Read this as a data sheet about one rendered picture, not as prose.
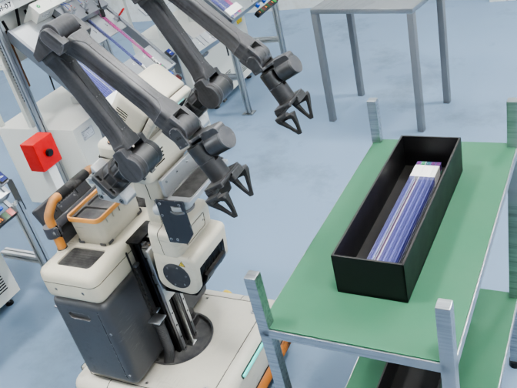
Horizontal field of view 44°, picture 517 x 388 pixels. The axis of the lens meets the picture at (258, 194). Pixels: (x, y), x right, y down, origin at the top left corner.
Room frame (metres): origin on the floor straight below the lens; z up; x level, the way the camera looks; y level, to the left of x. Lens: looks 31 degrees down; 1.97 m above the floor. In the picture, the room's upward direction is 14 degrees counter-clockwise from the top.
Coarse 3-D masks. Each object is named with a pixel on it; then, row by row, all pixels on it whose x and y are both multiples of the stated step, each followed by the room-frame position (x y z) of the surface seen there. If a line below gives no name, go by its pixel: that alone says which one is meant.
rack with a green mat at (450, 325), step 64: (512, 128) 1.59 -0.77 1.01; (512, 192) 1.60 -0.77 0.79; (320, 256) 1.31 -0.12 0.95; (448, 256) 1.19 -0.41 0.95; (512, 256) 1.60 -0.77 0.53; (256, 320) 1.11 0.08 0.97; (320, 320) 1.08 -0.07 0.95; (384, 320) 1.03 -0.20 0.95; (448, 320) 0.87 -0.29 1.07; (512, 320) 1.50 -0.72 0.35; (448, 384) 0.87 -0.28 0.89
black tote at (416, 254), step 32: (416, 160) 1.61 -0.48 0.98; (448, 160) 1.56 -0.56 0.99; (384, 192) 1.46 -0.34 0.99; (448, 192) 1.40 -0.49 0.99; (352, 224) 1.27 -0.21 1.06; (384, 224) 1.37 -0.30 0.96; (352, 256) 1.25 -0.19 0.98; (416, 256) 1.14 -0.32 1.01; (352, 288) 1.14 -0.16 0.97; (384, 288) 1.10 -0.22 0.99
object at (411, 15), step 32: (352, 0) 3.96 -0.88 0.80; (384, 0) 3.80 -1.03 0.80; (416, 0) 3.64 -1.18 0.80; (320, 32) 3.98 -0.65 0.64; (352, 32) 4.27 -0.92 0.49; (416, 32) 3.53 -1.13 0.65; (320, 64) 4.00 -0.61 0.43; (416, 64) 3.52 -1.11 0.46; (448, 64) 3.83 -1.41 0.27; (416, 96) 3.53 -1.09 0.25; (448, 96) 3.81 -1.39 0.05
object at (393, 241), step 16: (416, 176) 1.50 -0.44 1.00; (432, 176) 1.48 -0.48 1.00; (416, 192) 1.42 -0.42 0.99; (400, 208) 1.37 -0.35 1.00; (416, 208) 1.35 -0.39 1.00; (400, 224) 1.30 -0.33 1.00; (416, 224) 1.32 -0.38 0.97; (384, 240) 1.25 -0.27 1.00; (400, 240) 1.24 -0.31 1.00; (368, 256) 1.21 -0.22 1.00; (384, 256) 1.19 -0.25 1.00; (400, 256) 1.20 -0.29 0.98
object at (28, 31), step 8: (96, 16) 3.97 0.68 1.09; (112, 16) 4.03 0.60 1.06; (24, 24) 3.67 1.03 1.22; (32, 24) 3.70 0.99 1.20; (40, 24) 3.72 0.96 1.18; (88, 24) 3.88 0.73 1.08; (96, 24) 3.91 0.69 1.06; (104, 24) 3.93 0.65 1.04; (120, 24) 3.99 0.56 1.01; (16, 32) 3.59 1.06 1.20; (24, 32) 3.61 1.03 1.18; (32, 32) 3.64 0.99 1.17; (96, 32) 3.84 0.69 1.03; (112, 32) 3.90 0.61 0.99; (24, 40) 3.56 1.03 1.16; (32, 40) 3.58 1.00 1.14; (96, 40) 3.78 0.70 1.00; (104, 40) 3.81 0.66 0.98
